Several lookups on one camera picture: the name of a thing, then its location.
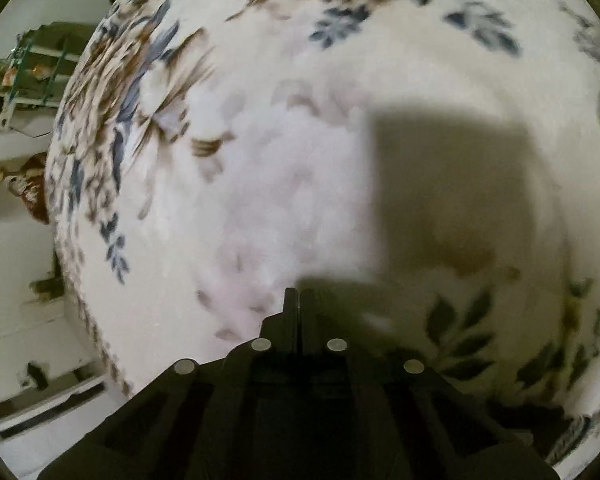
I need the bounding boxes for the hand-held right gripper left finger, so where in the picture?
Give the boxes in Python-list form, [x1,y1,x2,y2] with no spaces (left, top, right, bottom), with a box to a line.
[36,287,300,480]

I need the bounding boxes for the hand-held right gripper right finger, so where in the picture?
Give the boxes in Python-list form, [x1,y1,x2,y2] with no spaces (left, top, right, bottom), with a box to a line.
[299,287,562,480]

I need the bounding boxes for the white floral blanket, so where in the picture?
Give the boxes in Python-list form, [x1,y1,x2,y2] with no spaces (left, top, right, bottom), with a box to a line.
[44,0,600,466]

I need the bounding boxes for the brown ornament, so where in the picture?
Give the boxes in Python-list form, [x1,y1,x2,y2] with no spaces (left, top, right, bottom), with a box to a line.
[0,152,51,226]

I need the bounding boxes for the green wire rack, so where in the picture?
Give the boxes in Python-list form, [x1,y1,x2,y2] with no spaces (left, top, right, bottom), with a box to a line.
[0,22,95,113]

